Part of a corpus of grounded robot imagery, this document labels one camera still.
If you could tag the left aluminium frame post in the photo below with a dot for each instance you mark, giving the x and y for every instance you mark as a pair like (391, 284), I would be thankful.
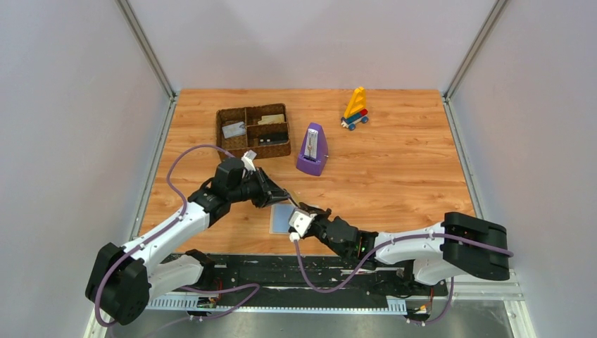
(143, 41)

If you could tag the right aluminium frame post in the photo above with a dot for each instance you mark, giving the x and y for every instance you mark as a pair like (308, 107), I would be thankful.
(478, 42)

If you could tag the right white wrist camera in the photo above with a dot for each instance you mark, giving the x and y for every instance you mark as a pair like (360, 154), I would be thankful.
(299, 224)

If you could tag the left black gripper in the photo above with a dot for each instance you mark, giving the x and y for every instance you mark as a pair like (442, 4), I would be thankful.
(260, 187)

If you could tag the brown wicker divided basket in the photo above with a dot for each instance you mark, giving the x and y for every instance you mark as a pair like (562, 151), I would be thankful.
(237, 146)

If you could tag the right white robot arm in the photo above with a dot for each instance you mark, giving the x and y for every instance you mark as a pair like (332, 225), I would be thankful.
(460, 244)

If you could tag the beige card in basket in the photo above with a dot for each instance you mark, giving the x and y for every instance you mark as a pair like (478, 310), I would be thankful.
(280, 118)

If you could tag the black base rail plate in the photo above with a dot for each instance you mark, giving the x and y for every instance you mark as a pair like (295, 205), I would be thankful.
(283, 282)

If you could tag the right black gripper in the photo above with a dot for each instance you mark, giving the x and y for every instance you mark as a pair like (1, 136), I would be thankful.
(319, 222)

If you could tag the purple metronome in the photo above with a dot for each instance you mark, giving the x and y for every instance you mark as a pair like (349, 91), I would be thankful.
(314, 151)

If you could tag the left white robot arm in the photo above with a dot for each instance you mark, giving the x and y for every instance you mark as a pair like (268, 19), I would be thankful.
(126, 278)

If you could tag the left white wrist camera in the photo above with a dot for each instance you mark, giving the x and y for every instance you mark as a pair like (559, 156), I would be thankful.
(247, 160)

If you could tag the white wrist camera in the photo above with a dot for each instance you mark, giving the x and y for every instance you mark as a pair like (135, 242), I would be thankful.
(299, 224)
(247, 160)

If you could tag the aluminium frame post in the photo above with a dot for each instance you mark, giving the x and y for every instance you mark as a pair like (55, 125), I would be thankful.
(143, 41)
(478, 42)

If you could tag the white card holder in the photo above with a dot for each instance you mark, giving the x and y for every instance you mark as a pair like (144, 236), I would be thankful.
(279, 218)

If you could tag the colourful toy block car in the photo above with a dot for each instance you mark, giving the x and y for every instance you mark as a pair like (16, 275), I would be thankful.
(356, 111)

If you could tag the grey card in basket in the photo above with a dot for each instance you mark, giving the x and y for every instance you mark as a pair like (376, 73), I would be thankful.
(233, 130)

